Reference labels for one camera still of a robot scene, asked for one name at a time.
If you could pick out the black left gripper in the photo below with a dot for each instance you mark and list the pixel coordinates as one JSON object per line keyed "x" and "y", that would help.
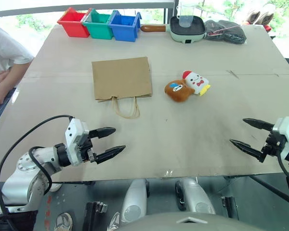
{"x": 86, "y": 146}

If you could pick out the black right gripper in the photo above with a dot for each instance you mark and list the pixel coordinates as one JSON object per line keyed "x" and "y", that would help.
{"x": 272, "y": 142}

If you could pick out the person's bare forearm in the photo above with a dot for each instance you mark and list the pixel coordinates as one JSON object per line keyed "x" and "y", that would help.
{"x": 13, "y": 74}

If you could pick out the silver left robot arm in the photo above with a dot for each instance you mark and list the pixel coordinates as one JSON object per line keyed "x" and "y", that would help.
{"x": 26, "y": 166}

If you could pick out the dark plastic bag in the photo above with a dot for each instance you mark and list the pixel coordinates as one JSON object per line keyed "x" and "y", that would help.
{"x": 225, "y": 31}

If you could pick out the silver left robot leg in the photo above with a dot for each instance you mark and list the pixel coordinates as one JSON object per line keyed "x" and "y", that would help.
{"x": 135, "y": 199}

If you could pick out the silver robot leg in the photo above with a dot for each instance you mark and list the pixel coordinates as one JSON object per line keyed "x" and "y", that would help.
{"x": 195, "y": 197}
{"x": 135, "y": 199}

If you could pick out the white red plush toy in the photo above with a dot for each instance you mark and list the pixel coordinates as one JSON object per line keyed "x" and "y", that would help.
{"x": 197, "y": 81}

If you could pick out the grey sneaker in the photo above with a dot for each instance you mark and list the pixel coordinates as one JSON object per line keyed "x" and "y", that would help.
{"x": 115, "y": 221}
{"x": 63, "y": 222}

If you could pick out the silver right robot leg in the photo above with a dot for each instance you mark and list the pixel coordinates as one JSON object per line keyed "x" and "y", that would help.
{"x": 195, "y": 197}

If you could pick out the brown bear plush toy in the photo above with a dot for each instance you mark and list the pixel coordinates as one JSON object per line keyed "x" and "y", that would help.
{"x": 178, "y": 91}

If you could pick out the grey robot torso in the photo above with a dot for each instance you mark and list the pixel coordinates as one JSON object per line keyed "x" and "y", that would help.
{"x": 187, "y": 222}

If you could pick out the blue plastic bin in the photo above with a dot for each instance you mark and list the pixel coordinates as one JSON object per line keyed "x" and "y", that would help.
{"x": 124, "y": 29}

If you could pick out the green plastic bin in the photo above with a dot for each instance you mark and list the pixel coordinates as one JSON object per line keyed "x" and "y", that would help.
{"x": 98, "y": 26}

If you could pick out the brown plush slippers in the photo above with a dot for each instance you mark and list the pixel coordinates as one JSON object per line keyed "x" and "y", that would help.
{"x": 257, "y": 16}

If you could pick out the red plastic bin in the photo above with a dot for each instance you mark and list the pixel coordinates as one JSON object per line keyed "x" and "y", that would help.
{"x": 73, "y": 24}

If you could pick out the clear plastic measuring cup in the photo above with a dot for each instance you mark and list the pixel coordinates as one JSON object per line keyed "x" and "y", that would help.
{"x": 186, "y": 14}

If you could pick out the person in white t-shirt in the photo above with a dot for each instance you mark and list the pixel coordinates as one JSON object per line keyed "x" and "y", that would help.
{"x": 4, "y": 48}

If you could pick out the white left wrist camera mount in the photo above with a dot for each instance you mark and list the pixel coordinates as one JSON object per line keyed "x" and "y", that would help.
{"x": 74, "y": 137}

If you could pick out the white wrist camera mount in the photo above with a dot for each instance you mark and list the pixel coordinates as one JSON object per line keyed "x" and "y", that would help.
{"x": 287, "y": 134}
{"x": 74, "y": 137}

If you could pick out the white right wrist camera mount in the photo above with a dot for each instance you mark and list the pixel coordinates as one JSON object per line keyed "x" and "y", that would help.
{"x": 287, "y": 134}

